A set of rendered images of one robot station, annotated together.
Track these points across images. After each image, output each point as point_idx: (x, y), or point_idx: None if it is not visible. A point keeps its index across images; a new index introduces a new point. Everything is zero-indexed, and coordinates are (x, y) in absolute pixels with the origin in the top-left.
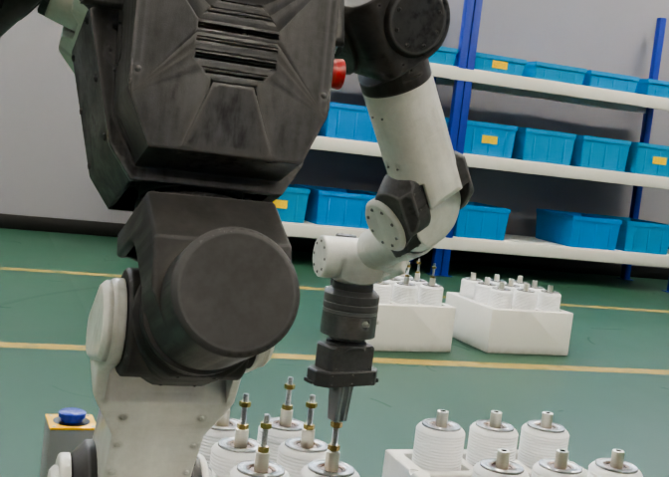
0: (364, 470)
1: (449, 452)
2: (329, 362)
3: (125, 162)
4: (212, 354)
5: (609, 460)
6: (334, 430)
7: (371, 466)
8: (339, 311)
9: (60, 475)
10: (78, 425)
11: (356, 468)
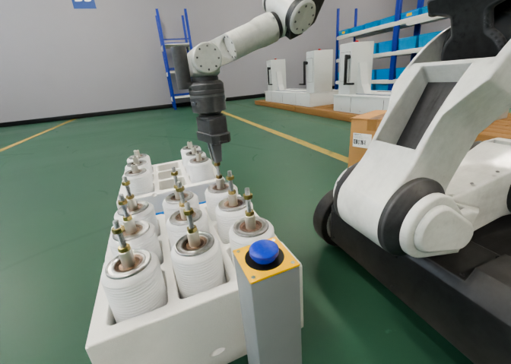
0: (17, 257)
1: (151, 178)
2: (225, 126)
3: None
4: None
5: (185, 147)
6: (219, 166)
7: (12, 254)
8: (222, 93)
9: (452, 200)
10: (278, 248)
11: (11, 261)
